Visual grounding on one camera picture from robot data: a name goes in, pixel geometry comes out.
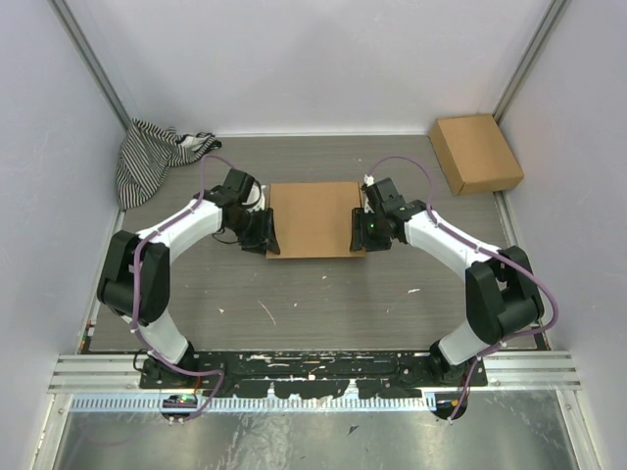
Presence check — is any aluminium frame rail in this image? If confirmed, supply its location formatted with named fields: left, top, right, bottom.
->
left=48, top=350, right=582, bottom=394

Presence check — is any slotted grey cable duct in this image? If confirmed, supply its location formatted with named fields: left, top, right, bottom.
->
left=70, top=394, right=436, bottom=413

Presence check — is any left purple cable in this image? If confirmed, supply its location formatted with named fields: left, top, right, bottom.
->
left=131, top=155, right=236, bottom=425

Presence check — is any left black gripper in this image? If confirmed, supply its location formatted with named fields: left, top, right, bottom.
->
left=228, top=207, right=281, bottom=257

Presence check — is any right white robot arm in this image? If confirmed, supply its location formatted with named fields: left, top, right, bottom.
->
left=350, top=175, right=544, bottom=387

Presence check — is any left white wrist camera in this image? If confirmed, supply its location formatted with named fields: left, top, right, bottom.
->
left=243, top=180, right=265, bottom=212

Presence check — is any striped black white cloth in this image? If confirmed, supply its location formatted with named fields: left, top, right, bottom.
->
left=116, top=118, right=222, bottom=211

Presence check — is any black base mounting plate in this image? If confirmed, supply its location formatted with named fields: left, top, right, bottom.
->
left=133, top=351, right=488, bottom=400

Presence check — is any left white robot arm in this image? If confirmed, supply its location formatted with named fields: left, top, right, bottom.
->
left=97, top=168, right=280, bottom=389

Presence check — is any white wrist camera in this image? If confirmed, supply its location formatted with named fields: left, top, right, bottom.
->
left=243, top=180, right=265, bottom=212
left=362, top=174, right=374, bottom=213

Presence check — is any brown cardboard box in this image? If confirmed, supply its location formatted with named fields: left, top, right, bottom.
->
left=265, top=181, right=366, bottom=259
left=428, top=114, right=524, bottom=196

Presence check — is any folded brown cardboard box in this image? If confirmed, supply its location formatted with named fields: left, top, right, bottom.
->
left=428, top=114, right=524, bottom=196

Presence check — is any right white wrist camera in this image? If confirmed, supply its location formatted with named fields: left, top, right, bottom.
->
left=362, top=174, right=374, bottom=213

